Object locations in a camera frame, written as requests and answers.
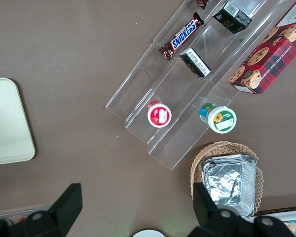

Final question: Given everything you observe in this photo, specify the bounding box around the tan wicker basket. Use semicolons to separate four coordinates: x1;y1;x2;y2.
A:
190;141;264;218

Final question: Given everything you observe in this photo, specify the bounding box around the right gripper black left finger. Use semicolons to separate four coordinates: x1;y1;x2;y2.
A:
0;182;83;237

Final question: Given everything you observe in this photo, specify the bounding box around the white plastic snack bin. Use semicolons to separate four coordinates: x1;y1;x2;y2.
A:
255;206;296;237

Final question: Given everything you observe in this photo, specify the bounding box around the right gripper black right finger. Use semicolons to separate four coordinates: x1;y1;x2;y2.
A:
187;183;296;237

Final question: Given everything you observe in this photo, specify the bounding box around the clear acrylic bottle rack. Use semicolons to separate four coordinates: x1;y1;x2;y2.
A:
0;209;44;223

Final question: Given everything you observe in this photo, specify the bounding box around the red tartan cookie box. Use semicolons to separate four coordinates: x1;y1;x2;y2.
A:
227;0;296;96

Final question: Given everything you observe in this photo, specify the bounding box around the clear granola snack packet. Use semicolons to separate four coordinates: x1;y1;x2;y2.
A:
285;221;296;234

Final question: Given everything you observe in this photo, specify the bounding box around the small black carton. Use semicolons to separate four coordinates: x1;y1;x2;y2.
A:
212;0;253;35
179;47;212;79

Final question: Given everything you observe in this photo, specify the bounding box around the Snickers chocolate bar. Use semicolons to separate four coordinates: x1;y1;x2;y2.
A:
196;0;213;10
158;11;205;61

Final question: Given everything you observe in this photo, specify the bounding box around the aluminium foil container stack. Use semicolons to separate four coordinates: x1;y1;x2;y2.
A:
201;154;258;219

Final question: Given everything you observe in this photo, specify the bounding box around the clear acrylic step shelf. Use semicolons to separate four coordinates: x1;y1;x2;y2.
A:
105;0;296;171

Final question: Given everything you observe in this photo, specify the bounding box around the cream rectangular tray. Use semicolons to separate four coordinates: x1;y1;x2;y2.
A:
0;77;37;167

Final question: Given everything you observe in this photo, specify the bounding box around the red lid yogurt cup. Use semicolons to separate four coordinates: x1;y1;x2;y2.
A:
146;99;173;128

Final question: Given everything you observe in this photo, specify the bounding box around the green lid yogurt cup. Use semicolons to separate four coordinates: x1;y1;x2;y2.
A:
198;101;238;135

